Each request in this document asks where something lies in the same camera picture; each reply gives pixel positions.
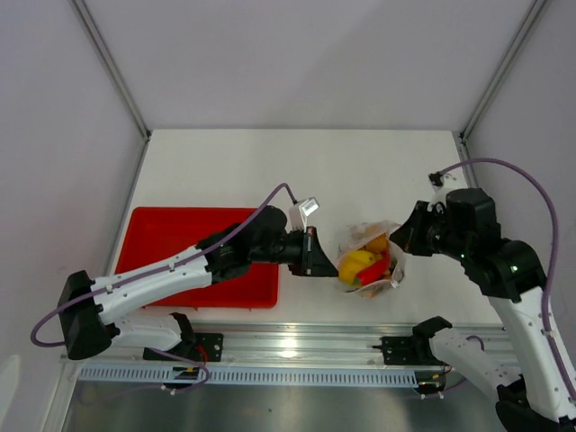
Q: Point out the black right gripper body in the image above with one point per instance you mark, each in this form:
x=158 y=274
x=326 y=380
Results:
x=448 y=240

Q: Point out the yellow mango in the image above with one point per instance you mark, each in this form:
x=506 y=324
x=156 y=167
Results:
x=353 y=263

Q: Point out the yellow ginger root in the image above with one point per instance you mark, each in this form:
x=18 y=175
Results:
x=378 y=245

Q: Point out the clear zip top bag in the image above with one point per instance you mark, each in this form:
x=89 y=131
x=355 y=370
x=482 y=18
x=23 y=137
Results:
x=354 y=237

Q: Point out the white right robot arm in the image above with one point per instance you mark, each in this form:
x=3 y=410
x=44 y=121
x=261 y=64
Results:
x=536 y=398

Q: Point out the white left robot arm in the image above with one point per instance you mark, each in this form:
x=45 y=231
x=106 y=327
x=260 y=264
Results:
x=94 y=314

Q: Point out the red plastic tray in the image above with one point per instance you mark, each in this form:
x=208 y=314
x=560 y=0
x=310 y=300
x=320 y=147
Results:
x=156 y=233

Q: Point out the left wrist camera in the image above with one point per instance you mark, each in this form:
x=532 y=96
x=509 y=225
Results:
x=299 y=213

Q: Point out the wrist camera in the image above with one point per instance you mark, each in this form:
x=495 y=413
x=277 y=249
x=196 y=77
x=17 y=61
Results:
x=299 y=213
x=442 y=185

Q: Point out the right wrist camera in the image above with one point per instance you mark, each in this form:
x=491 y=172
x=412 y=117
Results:
x=442 y=185

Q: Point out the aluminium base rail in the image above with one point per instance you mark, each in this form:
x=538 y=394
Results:
x=297 y=345

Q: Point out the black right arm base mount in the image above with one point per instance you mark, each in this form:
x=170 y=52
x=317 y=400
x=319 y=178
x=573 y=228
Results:
x=406 y=351

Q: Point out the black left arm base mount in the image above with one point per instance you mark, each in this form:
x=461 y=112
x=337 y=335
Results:
x=203 y=348

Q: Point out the white slotted cable duct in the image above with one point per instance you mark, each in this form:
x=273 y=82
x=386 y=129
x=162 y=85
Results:
x=375 y=377

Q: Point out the right aluminium frame post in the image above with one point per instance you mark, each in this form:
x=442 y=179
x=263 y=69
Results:
x=528 y=24

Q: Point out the aluminium frame post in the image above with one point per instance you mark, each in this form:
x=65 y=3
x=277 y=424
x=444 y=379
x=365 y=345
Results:
x=528 y=24
x=110 y=67

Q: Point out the left aluminium frame post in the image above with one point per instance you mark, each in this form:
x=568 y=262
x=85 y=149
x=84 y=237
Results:
x=110 y=67

